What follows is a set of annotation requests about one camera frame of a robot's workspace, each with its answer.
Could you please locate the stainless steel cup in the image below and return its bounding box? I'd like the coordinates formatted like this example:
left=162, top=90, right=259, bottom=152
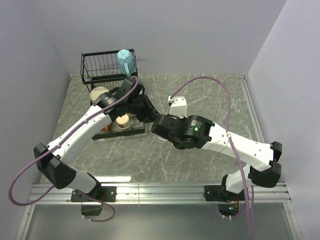
left=115, top=114, right=132, bottom=132

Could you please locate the cream mug green inside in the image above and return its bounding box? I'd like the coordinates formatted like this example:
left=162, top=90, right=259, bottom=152
left=89, top=86, right=109, bottom=103

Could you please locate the light blue faceted mug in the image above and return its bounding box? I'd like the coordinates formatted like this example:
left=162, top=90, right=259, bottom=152
left=117, top=49, right=137, bottom=76

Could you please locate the pink mug orange handle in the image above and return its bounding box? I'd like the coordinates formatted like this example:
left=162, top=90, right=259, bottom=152
left=104, top=124, right=112, bottom=132

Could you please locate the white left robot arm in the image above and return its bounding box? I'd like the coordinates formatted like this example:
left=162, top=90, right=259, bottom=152
left=33, top=76, right=159, bottom=201

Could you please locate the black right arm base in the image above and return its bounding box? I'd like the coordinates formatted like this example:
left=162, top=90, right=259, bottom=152
left=203, top=185, right=245, bottom=220

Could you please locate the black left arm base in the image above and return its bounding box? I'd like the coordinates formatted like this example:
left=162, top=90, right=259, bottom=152
left=70, top=186, right=117, bottom=222

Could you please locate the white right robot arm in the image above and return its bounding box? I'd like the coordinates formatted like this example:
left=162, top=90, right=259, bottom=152
left=151, top=114, right=282, bottom=200

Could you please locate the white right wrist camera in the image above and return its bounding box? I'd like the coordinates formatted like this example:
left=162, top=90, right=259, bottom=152
left=167, top=96, right=188, bottom=119

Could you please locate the black wire dish rack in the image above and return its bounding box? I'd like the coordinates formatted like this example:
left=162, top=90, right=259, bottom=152
left=80, top=50, right=146, bottom=140

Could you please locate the aluminium mounting rail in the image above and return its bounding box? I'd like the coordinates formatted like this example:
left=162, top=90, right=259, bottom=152
left=28, top=182, right=291, bottom=205

